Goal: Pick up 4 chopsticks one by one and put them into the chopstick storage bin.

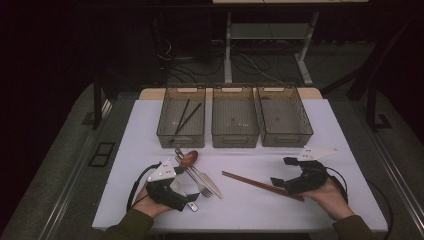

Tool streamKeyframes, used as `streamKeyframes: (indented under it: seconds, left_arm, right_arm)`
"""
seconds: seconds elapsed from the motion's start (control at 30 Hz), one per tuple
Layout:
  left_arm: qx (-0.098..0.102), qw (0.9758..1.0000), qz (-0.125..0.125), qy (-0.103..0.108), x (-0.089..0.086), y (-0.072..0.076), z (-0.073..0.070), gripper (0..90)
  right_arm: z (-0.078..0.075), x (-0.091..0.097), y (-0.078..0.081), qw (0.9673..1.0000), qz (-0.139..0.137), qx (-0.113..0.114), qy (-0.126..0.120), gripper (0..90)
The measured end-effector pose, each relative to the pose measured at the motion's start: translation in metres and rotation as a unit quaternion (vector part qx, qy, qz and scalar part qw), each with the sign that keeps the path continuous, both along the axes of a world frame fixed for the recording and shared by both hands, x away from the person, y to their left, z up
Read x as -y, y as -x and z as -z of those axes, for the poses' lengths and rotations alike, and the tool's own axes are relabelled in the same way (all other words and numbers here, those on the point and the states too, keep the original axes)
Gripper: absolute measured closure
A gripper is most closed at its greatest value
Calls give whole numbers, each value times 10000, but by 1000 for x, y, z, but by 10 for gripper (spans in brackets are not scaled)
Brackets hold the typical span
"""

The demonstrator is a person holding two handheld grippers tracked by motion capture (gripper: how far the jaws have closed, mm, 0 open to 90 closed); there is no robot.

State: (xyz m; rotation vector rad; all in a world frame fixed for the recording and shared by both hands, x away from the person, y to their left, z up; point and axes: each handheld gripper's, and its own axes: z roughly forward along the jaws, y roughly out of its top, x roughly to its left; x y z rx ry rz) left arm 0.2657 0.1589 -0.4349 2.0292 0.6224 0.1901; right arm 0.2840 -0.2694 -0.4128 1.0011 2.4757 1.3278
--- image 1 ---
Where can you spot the clear brown plastic bin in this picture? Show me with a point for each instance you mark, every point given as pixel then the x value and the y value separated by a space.
pixel 168 120
pixel 235 116
pixel 283 115

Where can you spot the metal fork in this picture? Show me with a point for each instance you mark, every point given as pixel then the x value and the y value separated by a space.
pixel 205 190

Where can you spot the metal knife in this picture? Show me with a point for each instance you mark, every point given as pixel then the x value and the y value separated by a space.
pixel 213 186

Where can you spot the person's left hand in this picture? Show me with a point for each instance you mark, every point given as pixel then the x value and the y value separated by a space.
pixel 146 205

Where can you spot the black chopstick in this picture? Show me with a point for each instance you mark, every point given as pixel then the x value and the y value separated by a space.
pixel 188 119
pixel 182 116

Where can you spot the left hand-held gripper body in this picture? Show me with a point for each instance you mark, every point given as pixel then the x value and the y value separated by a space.
pixel 165 195

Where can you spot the grey metal floor rail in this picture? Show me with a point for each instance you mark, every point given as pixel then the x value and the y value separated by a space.
pixel 402 184
pixel 70 185

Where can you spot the white ceramic spoon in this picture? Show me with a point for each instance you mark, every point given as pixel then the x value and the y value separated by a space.
pixel 193 206

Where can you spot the brown wooden chopstick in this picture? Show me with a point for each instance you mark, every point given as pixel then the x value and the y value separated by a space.
pixel 253 182

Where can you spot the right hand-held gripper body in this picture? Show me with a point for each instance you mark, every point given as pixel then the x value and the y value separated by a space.
pixel 310 181

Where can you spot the person's right hand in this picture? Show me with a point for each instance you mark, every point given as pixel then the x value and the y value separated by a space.
pixel 335 203

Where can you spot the grey metal desk frame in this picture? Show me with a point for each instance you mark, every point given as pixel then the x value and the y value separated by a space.
pixel 266 31

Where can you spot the black metal stand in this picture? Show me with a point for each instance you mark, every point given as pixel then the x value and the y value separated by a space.
pixel 97 106
pixel 371 100

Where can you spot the brown wooden spoon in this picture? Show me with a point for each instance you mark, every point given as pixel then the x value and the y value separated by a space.
pixel 190 157

